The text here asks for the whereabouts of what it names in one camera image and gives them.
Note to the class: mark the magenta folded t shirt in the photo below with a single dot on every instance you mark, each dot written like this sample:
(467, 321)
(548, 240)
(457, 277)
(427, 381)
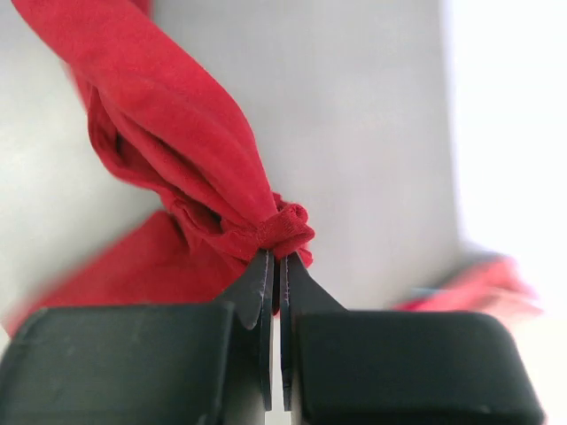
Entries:
(490, 282)

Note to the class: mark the red t shirt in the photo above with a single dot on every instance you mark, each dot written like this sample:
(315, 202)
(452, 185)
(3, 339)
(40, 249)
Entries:
(158, 120)

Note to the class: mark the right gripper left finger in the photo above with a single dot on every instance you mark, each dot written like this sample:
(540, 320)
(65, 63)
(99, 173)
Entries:
(146, 364)

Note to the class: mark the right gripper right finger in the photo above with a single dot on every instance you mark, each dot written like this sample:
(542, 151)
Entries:
(342, 366)

